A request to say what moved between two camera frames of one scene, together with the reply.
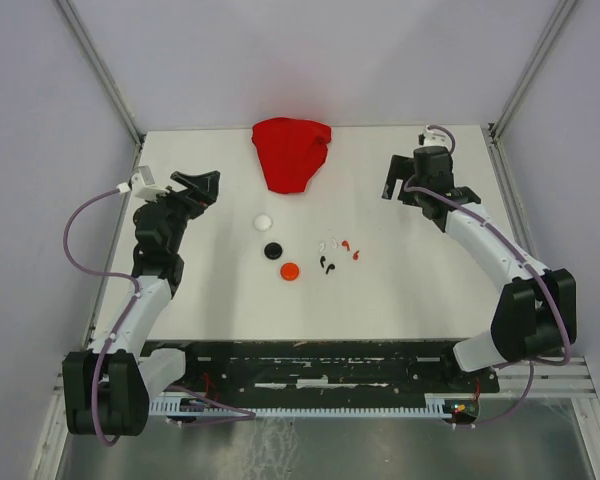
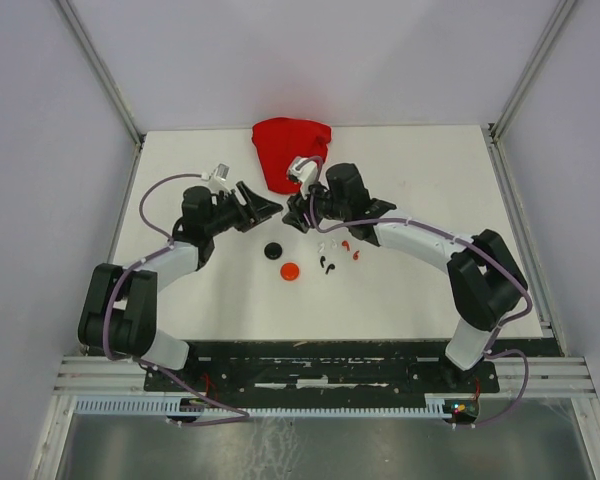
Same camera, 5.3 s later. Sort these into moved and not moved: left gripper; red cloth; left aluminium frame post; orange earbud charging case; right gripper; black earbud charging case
Moved: right gripper; left gripper
Not moved: black earbud charging case; orange earbud charging case; left aluminium frame post; red cloth
